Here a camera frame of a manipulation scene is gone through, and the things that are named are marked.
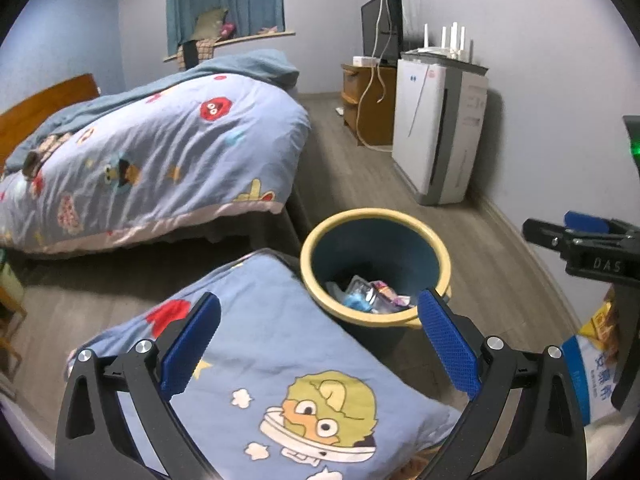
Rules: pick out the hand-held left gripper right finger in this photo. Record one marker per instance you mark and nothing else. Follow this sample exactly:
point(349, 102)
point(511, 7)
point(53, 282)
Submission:
point(450, 345)

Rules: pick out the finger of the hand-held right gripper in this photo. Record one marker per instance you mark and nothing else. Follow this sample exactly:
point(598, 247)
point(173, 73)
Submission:
point(585, 221)
point(540, 232)

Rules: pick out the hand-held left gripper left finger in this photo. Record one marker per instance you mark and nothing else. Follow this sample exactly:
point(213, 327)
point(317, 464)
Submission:
point(190, 345)

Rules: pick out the light blue cloth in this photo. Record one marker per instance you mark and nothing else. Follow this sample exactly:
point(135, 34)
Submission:
point(356, 301)

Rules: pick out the blue bin with yellow rim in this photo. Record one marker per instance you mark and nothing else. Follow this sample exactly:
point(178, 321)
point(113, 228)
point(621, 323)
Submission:
point(370, 245)

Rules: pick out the yellow snack bag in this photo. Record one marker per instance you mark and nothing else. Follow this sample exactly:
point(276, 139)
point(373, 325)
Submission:
point(600, 325)

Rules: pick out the small printed blue blanket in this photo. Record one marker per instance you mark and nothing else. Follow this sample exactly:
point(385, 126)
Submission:
point(260, 320)

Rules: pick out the strawberry print package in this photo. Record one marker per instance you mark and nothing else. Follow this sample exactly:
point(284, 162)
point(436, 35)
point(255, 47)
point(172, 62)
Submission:
point(595, 375)

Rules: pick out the white air purifier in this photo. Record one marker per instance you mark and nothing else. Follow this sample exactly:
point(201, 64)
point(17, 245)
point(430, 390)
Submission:
point(425, 125)

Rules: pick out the wooden nightstand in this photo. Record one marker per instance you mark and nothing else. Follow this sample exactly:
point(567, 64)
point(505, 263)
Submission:
point(6, 350)

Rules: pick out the green white bin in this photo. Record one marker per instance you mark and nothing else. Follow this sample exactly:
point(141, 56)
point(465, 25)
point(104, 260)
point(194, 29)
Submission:
point(11, 285)

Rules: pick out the bed with cartoon duvet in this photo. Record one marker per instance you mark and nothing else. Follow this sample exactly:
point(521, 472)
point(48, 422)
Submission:
point(175, 150)

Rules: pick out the wooden cabinet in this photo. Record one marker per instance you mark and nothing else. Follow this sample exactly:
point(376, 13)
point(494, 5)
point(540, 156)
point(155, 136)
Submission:
point(370, 120)

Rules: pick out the white router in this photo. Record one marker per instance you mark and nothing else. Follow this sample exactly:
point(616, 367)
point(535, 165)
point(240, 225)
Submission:
point(435, 52)

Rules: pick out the white power strip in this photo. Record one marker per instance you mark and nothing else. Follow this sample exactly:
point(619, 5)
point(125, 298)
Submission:
point(365, 60)

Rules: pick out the black monitor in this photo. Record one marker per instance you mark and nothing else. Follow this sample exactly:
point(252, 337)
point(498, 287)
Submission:
point(372, 25)

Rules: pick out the grey-blue duvet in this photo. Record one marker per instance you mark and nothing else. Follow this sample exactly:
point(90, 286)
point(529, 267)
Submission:
point(240, 65)

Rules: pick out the wooden bed headboard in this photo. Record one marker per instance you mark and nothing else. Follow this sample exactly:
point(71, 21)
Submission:
point(50, 95)

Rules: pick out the plaid cloth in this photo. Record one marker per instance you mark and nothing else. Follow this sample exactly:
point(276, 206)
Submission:
point(202, 50)

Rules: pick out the pink plush toy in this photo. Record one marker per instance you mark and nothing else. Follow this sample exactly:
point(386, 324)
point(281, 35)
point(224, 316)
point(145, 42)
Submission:
point(227, 29)

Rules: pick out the olive pillow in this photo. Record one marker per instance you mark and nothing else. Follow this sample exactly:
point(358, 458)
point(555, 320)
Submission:
point(210, 22)

